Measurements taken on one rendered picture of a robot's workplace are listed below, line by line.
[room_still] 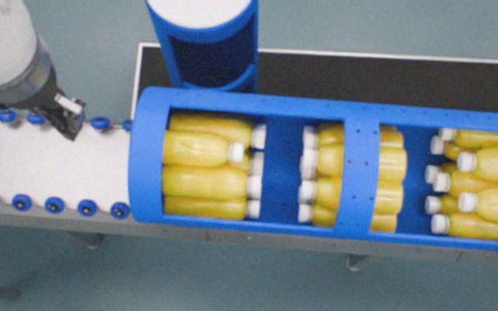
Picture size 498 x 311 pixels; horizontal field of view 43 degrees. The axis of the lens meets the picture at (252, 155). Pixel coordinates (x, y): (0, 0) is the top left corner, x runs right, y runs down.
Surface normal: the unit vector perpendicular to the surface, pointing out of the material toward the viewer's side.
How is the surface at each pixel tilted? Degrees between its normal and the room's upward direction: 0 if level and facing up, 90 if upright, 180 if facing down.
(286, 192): 12
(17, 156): 0
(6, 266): 0
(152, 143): 7
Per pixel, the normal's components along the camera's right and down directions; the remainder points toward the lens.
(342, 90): 0.00, -0.26
